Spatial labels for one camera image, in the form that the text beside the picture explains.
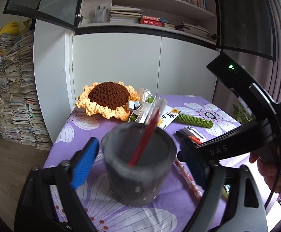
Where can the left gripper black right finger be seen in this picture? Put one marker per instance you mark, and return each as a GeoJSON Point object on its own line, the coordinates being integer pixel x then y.
{"type": "Point", "coordinates": [244, 209]}

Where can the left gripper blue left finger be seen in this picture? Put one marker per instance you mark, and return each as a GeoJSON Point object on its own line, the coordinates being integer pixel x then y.
{"type": "Point", "coordinates": [36, 209]}

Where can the green gel pen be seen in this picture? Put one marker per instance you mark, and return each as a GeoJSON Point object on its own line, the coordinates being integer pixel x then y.
{"type": "Point", "coordinates": [225, 191]}

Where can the orange utility knife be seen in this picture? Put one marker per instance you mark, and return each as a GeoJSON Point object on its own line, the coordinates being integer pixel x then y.
{"type": "Point", "coordinates": [195, 140]}

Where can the white correction tape dispenser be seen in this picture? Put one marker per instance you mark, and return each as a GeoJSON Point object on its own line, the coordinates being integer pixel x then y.
{"type": "Point", "coordinates": [192, 132]}

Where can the black marker pen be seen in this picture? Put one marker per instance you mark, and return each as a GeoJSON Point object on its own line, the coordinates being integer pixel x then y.
{"type": "Point", "coordinates": [180, 136]}

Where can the grey felt pen holder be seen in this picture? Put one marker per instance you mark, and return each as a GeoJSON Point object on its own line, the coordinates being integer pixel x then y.
{"type": "Point", "coordinates": [139, 185]}

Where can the red gel pen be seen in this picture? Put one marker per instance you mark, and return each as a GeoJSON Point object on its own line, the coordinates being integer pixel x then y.
{"type": "Point", "coordinates": [151, 123]}

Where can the person's right hand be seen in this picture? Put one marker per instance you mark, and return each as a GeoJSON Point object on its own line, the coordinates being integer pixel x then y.
{"type": "Point", "coordinates": [267, 170]}

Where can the green potted plant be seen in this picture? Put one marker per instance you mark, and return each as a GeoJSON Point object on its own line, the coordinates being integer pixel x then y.
{"type": "Point", "coordinates": [241, 114]}

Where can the grey striped curtain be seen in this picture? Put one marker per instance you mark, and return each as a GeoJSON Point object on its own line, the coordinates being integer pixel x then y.
{"type": "Point", "coordinates": [267, 72]}

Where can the dark cabinet door right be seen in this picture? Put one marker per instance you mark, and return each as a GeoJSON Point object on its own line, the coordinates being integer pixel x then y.
{"type": "Point", "coordinates": [246, 26]}

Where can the sunflower greeting card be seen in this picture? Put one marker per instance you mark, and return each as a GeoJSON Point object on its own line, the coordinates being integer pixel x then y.
{"type": "Point", "coordinates": [168, 115]}

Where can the tall stack of magazines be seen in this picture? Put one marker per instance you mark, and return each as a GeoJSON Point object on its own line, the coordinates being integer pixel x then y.
{"type": "Point", "coordinates": [21, 120]}

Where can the crochet sunflower with green stem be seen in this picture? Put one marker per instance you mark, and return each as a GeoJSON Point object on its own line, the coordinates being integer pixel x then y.
{"type": "Point", "coordinates": [109, 99]}

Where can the white printed ribbon bow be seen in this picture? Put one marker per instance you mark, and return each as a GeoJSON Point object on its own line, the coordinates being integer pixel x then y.
{"type": "Point", "coordinates": [139, 109]}

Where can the white bookcase with shelves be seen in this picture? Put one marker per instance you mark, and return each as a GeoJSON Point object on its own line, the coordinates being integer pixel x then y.
{"type": "Point", "coordinates": [163, 62]}

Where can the red books stack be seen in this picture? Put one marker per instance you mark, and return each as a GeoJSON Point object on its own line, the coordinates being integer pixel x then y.
{"type": "Point", "coordinates": [148, 20]}

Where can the yellow plush toy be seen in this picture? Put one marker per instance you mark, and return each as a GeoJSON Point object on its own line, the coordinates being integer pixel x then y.
{"type": "Point", "coordinates": [10, 28]}

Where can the clear pen cup on shelf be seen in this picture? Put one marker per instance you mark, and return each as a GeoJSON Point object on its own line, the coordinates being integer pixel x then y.
{"type": "Point", "coordinates": [101, 14]}

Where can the glass cabinet door left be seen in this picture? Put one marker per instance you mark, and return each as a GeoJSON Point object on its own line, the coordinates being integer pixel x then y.
{"type": "Point", "coordinates": [63, 13]}

